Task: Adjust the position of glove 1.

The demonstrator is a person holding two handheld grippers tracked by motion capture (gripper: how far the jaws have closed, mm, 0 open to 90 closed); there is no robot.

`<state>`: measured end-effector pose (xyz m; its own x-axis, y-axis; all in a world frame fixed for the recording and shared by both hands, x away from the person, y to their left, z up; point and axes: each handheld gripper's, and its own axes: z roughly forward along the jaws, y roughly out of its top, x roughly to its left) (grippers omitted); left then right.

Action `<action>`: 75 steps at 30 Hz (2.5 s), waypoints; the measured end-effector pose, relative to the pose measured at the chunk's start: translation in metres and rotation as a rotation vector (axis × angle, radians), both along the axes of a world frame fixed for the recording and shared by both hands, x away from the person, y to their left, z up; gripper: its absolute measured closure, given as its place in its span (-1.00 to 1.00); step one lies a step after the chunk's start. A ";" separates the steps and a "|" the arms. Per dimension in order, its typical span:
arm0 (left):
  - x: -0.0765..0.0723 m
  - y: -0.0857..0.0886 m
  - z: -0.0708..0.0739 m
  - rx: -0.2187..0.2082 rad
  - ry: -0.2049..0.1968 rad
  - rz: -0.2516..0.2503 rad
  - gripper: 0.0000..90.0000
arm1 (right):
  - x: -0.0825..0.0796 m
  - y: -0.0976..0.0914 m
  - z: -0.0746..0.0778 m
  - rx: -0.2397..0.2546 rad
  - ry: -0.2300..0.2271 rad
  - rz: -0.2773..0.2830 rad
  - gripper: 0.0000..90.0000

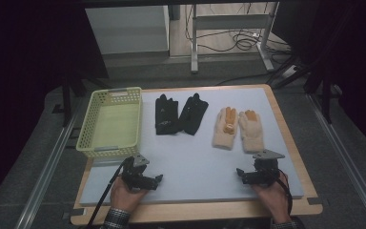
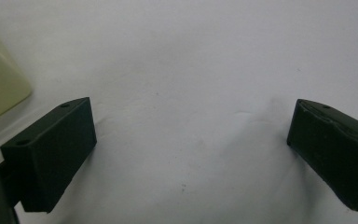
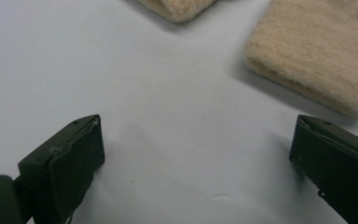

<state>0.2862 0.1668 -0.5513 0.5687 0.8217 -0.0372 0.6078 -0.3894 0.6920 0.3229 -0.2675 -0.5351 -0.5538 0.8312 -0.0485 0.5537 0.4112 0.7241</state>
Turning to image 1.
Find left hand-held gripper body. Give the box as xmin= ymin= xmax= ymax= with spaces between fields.
xmin=120 ymin=154 xmax=156 ymax=192

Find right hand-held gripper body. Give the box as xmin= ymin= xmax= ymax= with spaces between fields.
xmin=247 ymin=149 xmax=286 ymax=188

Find beige fluffy glove orange fingers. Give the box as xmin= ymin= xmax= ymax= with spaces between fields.
xmin=237 ymin=109 xmax=265 ymax=155
xmin=212 ymin=106 xmax=238 ymax=151

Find yellow-green plastic basket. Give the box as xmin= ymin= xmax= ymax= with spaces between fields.
xmin=75 ymin=86 xmax=143 ymax=160

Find black glove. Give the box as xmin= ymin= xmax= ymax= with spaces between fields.
xmin=154 ymin=94 xmax=180 ymax=135
xmin=177 ymin=93 xmax=210 ymax=136

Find person's left hand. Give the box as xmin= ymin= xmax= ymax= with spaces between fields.
xmin=110 ymin=175 xmax=150 ymax=214

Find person's right hand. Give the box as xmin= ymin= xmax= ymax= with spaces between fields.
xmin=251 ymin=171 xmax=293 ymax=224

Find white foam mat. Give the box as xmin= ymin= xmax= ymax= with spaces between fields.
xmin=79 ymin=88 xmax=305 ymax=207

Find wooden table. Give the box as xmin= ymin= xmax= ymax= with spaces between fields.
xmin=70 ymin=83 xmax=324 ymax=226

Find white power strip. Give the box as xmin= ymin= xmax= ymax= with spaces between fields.
xmin=281 ymin=64 xmax=297 ymax=79

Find dark stand legs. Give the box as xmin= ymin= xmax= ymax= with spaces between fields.
xmin=60 ymin=71 xmax=111 ymax=128

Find dark tripod stand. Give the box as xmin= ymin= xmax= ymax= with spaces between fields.
xmin=272 ymin=52 xmax=336 ymax=124

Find dark curtain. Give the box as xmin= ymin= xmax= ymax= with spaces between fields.
xmin=0 ymin=0 xmax=109 ymax=211
xmin=271 ymin=0 xmax=366 ymax=158

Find white cabinet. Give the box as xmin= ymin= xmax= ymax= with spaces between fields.
xmin=85 ymin=5 xmax=171 ymax=55

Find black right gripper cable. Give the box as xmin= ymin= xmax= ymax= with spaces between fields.
xmin=261 ymin=165 xmax=295 ymax=216

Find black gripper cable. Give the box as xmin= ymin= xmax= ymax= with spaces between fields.
xmin=261 ymin=165 xmax=295 ymax=216
xmin=85 ymin=156 xmax=134 ymax=229

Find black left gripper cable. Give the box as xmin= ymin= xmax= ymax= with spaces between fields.
xmin=85 ymin=156 xmax=134 ymax=229

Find metal floor rail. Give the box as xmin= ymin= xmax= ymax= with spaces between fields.
xmin=307 ymin=93 xmax=366 ymax=229
xmin=14 ymin=94 xmax=82 ymax=229

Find tangle of black floor cables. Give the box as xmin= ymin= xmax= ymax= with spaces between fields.
xmin=185 ymin=3 xmax=293 ymax=54

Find grey metal desk frame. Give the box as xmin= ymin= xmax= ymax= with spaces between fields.
xmin=190 ymin=2 xmax=280 ymax=74

